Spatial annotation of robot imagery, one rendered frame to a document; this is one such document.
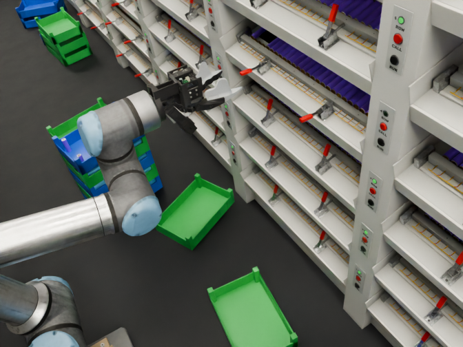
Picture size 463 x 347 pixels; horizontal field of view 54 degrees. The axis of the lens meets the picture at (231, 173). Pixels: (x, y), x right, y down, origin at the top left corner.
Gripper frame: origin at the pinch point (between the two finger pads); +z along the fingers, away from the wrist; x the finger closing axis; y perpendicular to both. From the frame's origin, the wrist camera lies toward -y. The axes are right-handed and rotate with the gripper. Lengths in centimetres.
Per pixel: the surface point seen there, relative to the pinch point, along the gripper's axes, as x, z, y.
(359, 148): -28.5, 17.0, -10.6
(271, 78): 7.6, 18.1, -10.2
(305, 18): -3.9, 20.2, 11.3
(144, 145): 62, -9, -60
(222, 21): 30.2, 16.7, -1.2
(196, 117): 77, 23, -70
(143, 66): 136, 22, -70
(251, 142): 26, 21, -50
